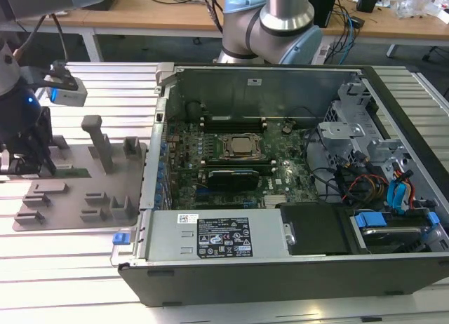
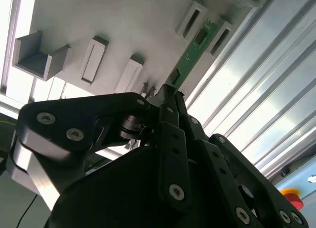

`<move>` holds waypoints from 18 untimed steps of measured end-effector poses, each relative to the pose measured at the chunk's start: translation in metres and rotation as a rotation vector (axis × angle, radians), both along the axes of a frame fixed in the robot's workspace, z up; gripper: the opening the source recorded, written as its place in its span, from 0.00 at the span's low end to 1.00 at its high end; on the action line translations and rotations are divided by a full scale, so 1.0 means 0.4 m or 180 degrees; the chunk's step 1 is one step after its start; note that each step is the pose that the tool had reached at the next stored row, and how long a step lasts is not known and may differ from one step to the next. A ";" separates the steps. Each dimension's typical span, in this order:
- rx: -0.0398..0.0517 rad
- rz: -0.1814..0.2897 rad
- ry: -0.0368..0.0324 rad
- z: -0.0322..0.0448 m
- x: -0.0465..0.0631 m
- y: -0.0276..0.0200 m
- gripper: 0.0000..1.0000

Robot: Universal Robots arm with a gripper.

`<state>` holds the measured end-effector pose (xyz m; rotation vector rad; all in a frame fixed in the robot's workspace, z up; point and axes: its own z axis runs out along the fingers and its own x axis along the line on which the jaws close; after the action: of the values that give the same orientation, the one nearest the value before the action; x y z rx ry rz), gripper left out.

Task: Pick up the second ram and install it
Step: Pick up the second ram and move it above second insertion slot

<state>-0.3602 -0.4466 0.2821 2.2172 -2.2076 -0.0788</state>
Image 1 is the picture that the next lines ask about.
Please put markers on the silver coin battery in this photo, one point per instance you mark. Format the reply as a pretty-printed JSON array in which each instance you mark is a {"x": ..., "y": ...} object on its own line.
[{"x": 287, "y": 129}]

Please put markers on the blue case latch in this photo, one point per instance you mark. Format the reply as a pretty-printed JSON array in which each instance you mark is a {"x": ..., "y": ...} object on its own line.
[{"x": 121, "y": 238}]

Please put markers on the long wooden desk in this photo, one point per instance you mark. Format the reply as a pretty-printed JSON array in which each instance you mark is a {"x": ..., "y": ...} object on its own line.
[{"x": 158, "y": 19}]

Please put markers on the grey case latch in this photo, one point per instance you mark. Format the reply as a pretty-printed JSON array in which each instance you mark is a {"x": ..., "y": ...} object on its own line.
[{"x": 165, "y": 71}]

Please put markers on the grey parts rack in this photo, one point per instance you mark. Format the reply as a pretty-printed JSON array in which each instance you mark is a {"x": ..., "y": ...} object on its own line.
[{"x": 77, "y": 204}]

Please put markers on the white power strip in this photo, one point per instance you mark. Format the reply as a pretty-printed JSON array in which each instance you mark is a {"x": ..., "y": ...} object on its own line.
[{"x": 322, "y": 52}]

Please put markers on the silver drive cage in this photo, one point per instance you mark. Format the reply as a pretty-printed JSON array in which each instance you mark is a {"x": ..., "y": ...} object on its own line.
[{"x": 338, "y": 129}]

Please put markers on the black power adapter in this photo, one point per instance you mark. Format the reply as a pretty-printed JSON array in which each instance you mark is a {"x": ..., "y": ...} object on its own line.
[{"x": 358, "y": 21}]

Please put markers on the clear plastic bags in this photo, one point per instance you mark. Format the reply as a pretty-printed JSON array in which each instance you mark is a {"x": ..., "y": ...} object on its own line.
[{"x": 417, "y": 3}]

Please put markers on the silver power supply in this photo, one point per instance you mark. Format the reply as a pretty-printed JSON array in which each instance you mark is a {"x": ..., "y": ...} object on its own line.
[{"x": 168, "y": 240}]

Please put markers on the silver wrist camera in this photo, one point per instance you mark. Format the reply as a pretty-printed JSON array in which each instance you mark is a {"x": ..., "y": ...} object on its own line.
[{"x": 68, "y": 94}]

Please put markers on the silver chipset heatsink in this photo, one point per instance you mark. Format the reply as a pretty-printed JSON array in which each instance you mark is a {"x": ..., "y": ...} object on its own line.
[{"x": 273, "y": 200}]

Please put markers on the blue rear port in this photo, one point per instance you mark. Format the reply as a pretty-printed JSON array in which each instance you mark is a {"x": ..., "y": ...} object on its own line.
[
  {"x": 158, "y": 188},
  {"x": 160, "y": 168},
  {"x": 165, "y": 149},
  {"x": 159, "y": 200}
]

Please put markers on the black graphics card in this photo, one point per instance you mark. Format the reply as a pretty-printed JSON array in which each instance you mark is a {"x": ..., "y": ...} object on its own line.
[{"x": 231, "y": 180}]

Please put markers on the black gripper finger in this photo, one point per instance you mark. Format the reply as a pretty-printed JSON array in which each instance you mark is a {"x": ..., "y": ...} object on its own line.
[
  {"x": 45, "y": 127},
  {"x": 24, "y": 159}
]

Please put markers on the black RAM slot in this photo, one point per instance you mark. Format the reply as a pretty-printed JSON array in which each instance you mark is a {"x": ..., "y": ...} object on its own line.
[
  {"x": 233, "y": 122},
  {"x": 238, "y": 158},
  {"x": 238, "y": 162},
  {"x": 233, "y": 126},
  {"x": 233, "y": 118},
  {"x": 233, "y": 130}
]

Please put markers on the tall black box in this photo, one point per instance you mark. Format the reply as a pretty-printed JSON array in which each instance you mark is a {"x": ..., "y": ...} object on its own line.
[{"x": 324, "y": 5}]

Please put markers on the small black container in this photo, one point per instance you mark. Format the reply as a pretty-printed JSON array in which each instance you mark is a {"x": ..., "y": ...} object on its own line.
[{"x": 366, "y": 3}]

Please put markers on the black rating label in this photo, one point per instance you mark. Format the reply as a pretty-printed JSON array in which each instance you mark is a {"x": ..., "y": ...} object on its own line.
[{"x": 224, "y": 238}]

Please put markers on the blue bay clip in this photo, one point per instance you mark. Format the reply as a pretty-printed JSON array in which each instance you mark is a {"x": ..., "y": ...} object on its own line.
[{"x": 433, "y": 218}]

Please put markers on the black open PC case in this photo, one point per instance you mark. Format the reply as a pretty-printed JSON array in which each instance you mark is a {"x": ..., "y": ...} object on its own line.
[{"x": 280, "y": 282}]

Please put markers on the green motherboard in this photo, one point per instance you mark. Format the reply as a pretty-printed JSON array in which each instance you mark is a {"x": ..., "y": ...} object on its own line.
[{"x": 280, "y": 155}]

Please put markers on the hard disk in blue carrier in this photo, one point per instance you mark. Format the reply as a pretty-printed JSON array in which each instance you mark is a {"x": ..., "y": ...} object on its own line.
[{"x": 386, "y": 233}]

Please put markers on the black plastic cover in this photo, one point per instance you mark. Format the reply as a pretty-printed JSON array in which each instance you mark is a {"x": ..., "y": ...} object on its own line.
[{"x": 315, "y": 229}]

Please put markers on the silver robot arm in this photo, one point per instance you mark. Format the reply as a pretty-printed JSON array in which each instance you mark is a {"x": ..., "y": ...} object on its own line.
[{"x": 280, "y": 8}]

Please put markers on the silver CPU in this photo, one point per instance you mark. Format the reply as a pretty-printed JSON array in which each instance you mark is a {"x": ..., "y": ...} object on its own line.
[{"x": 242, "y": 144}]

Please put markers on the short wooden desk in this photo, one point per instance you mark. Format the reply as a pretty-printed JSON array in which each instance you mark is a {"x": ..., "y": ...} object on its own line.
[{"x": 73, "y": 22}]

